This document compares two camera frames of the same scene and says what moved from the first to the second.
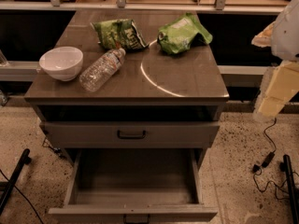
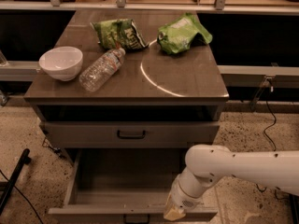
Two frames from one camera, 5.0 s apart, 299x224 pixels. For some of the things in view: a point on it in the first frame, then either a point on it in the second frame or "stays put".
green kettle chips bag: (119, 34) stays put
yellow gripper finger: (282, 86) → (182, 196)
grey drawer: (135, 186) stays put
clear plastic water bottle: (101, 69) stays put
